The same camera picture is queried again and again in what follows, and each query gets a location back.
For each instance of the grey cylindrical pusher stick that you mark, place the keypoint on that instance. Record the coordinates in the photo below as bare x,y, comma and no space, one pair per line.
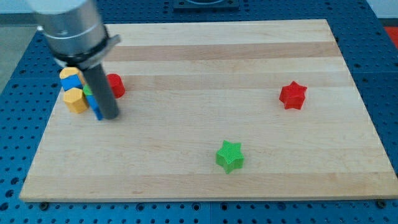
102,92

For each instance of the blue cube block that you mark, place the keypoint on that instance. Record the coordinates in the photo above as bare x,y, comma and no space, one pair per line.
70,82

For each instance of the wooden board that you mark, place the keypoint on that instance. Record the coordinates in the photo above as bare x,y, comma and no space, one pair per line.
189,87

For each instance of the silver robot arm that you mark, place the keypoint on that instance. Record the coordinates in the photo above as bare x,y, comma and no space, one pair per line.
75,32

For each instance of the blue long block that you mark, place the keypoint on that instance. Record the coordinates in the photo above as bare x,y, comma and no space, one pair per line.
94,106

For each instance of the green circle block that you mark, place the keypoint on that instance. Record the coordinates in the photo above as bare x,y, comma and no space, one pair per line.
87,91

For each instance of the yellow block rear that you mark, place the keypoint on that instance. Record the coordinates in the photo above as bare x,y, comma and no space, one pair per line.
69,71

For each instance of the red star block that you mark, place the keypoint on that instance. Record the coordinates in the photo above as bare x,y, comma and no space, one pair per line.
293,96

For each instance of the red cylinder block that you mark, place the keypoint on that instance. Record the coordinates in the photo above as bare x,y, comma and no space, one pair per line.
116,84

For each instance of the yellow hexagon block front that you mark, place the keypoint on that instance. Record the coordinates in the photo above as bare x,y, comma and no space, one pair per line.
75,100

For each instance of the green star block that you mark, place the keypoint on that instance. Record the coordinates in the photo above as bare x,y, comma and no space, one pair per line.
230,157

